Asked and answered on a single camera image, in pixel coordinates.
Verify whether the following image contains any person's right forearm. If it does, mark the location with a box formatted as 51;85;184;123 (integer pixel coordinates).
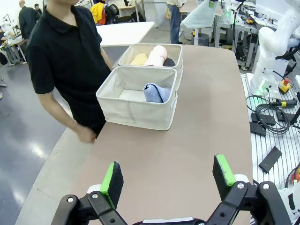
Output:
37;89;83;132

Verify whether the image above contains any person in black shirt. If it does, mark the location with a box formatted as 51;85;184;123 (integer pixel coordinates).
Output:
25;0;113;136

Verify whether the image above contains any cream fabric storage box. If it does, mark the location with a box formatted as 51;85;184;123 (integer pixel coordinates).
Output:
96;65;178;131
118;44;183;90

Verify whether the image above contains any yellow orange jacket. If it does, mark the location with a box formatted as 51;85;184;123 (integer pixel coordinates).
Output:
90;2;106;26

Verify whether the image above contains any bystander in black clothes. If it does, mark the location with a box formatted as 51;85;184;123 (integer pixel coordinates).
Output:
18;0;41;40

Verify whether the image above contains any yellow emergency stop box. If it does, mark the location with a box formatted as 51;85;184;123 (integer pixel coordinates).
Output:
278;78;292;93

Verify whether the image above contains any yellow towel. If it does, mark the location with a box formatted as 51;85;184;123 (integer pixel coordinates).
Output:
129;52;148;66

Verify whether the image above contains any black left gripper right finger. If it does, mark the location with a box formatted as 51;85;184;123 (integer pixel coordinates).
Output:
206;154;293;225

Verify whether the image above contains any pink towel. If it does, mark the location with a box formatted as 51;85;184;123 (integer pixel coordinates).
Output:
144;45;168;67

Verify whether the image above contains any black coiled cable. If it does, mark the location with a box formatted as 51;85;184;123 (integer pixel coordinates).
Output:
246;96;292;135

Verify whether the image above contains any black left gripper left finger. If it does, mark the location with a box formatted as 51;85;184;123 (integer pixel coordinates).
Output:
51;161;128;225

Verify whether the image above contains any white cover sheet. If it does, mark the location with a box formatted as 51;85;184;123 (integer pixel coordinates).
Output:
180;0;218;31

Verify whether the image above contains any light blue cone towel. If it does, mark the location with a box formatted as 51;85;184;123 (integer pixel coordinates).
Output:
143;82;172;104

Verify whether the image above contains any person's right hand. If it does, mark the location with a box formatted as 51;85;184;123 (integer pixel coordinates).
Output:
76;126;98;144

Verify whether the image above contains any white table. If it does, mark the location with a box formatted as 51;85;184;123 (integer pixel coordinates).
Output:
96;21;155;46

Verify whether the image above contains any black flat block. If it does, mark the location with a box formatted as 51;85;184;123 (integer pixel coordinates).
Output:
258;146;283;174
249;121;267;137

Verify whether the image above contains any bystander in jeans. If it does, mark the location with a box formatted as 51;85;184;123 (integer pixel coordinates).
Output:
166;0;186;45

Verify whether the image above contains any yellow black hand controller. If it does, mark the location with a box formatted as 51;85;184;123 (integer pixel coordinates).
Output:
269;98;297;108

